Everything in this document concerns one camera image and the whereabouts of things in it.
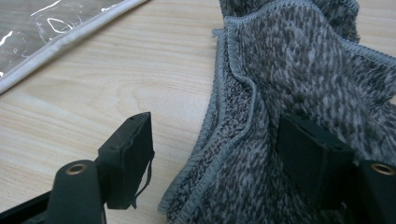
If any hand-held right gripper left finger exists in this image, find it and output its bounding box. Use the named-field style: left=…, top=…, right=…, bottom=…
left=97, top=111, right=156, bottom=210

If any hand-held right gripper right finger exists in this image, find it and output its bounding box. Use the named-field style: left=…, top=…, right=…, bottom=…
left=275, top=112, right=356, bottom=209

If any grey cloth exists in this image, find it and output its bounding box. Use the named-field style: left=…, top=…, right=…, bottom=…
left=157, top=0, right=396, bottom=224

